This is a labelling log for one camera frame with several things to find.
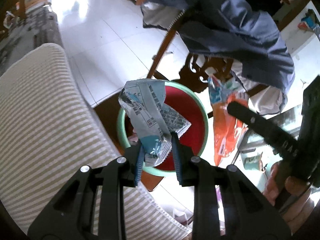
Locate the blue white snack bag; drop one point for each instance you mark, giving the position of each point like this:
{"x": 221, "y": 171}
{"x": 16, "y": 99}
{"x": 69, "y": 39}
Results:
{"x": 152, "y": 119}

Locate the orange snack bag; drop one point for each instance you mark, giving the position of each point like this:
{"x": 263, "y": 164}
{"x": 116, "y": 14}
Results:
{"x": 227, "y": 128}

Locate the carved wooden chair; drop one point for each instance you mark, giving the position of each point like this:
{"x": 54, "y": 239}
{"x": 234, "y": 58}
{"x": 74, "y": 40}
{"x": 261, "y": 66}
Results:
{"x": 193, "y": 76}

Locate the navy blue jacket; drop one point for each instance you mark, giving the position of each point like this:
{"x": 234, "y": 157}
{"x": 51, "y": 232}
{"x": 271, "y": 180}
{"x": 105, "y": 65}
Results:
{"x": 230, "y": 29}

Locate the patterned grey rug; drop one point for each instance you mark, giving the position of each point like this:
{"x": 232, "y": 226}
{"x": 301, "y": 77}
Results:
{"x": 40, "y": 27}

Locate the striped beige table mat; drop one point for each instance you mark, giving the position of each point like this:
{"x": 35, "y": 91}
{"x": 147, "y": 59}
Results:
{"x": 48, "y": 132}

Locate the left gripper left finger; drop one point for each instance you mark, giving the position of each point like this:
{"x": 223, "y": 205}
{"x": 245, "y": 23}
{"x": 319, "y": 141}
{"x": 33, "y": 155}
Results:
{"x": 91, "y": 203}

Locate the red bin with green rim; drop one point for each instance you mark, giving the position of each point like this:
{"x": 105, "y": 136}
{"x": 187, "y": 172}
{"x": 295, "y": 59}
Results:
{"x": 183, "y": 100}

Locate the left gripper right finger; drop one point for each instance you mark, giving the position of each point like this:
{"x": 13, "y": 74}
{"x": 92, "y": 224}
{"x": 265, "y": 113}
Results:
{"x": 226, "y": 204}

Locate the person's right hand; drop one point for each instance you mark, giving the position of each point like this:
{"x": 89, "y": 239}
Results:
{"x": 298, "y": 205}

